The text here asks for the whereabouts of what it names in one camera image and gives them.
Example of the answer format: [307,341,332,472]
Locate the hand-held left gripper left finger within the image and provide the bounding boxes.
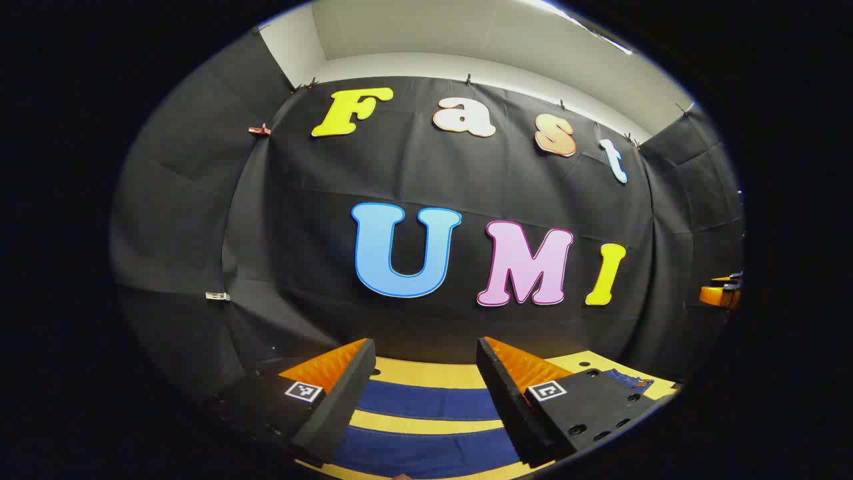
[213,337,377,467]

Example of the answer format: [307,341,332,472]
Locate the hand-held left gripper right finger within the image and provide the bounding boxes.
[475,336,674,469]

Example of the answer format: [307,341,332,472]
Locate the blue denim jeans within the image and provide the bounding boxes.
[332,369,655,479]

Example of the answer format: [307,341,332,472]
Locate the black backdrop cloth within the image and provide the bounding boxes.
[110,30,746,401]

